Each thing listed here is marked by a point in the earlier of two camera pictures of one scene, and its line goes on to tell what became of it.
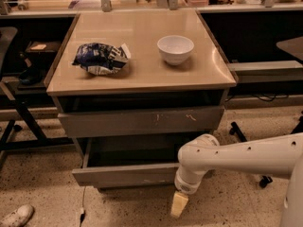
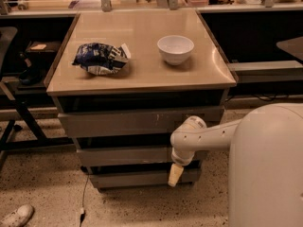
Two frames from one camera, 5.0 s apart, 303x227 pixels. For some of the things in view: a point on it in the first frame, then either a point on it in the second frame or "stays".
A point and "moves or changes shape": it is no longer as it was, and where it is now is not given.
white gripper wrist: x=186 y=185 to x=180 y=159
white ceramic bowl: x=175 y=49 stays
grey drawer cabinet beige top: x=132 y=88 stays
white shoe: x=19 y=218 stays
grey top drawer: x=154 y=121 stays
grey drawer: x=129 y=163 moves or changes shape
